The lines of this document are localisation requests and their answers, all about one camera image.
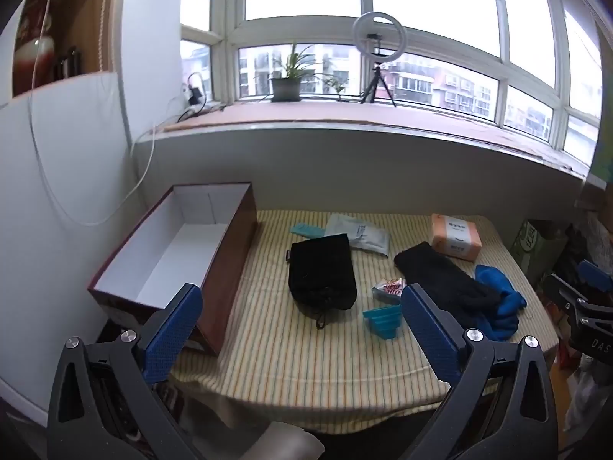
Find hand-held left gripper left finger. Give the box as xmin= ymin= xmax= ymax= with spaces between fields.
xmin=46 ymin=284 xmax=203 ymax=460

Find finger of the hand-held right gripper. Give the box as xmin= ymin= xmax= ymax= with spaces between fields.
xmin=577 ymin=259 xmax=613 ymax=295
xmin=548 ymin=272 xmax=613 ymax=361

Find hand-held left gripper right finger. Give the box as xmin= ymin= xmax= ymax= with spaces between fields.
xmin=401 ymin=284 xmax=559 ymax=460

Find teal collapsible funnel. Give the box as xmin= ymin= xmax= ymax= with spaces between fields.
xmin=362 ymin=303 xmax=402 ymax=341

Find black knit glove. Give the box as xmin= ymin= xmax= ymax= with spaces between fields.
xmin=393 ymin=242 xmax=501 ymax=329

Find red white snack packet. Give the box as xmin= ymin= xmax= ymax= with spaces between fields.
xmin=372 ymin=278 xmax=408 ymax=304

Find brown cardboard box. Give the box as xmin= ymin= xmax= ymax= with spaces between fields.
xmin=87 ymin=182 xmax=259 ymax=357

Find blue knit glove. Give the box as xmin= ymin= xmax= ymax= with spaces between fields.
xmin=474 ymin=264 xmax=528 ymax=341

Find black drawstring pouch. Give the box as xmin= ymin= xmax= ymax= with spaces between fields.
xmin=286 ymin=233 xmax=358 ymax=330

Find green cardboard box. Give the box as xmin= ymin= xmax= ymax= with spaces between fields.
xmin=510 ymin=220 xmax=568 ymax=283

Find orange tissue pack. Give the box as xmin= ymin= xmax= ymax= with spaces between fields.
xmin=429 ymin=214 xmax=488 ymax=263

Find green yellow poster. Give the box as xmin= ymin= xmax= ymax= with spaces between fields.
xmin=588 ymin=139 xmax=613 ymax=180

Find white plastic packet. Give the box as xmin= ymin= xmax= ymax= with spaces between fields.
xmin=325 ymin=213 xmax=392 ymax=257

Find striped yellow tablecloth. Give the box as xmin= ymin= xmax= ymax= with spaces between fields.
xmin=170 ymin=208 xmax=560 ymax=434

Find teal flat packet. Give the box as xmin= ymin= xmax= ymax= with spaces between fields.
xmin=290 ymin=223 xmax=326 ymax=240

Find brown sill board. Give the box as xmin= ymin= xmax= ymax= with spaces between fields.
xmin=163 ymin=103 xmax=590 ymax=173

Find small leafy plant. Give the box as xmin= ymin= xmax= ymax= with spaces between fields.
xmin=318 ymin=73 xmax=352 ymax=102

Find potted green plant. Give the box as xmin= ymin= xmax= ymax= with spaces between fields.
xmin=254 ymin=42 xmax=321 ymax=103

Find dark bottles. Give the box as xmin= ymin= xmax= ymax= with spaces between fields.
xmin=54 ymin=47 xmax=82 ymax=80

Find red white vase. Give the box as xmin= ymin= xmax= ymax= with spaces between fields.
xmin=13 ymin=36 xmax=54 ymax=94

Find white cable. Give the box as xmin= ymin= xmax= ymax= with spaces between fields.
xmin=26 ymin=0 xmax=156 ymax=227

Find black charger with cables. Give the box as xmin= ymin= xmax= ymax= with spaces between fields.
xmin=177 ymin=72 xmax=226 ymax=123

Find ring light on tripod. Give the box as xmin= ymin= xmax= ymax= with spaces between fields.
xmin=352 ymin=13 xmax=408 ymax=106

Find wooden wall shelf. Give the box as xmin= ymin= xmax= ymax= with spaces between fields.
xmin=12 ymin=0 xmax=116 ymax=97

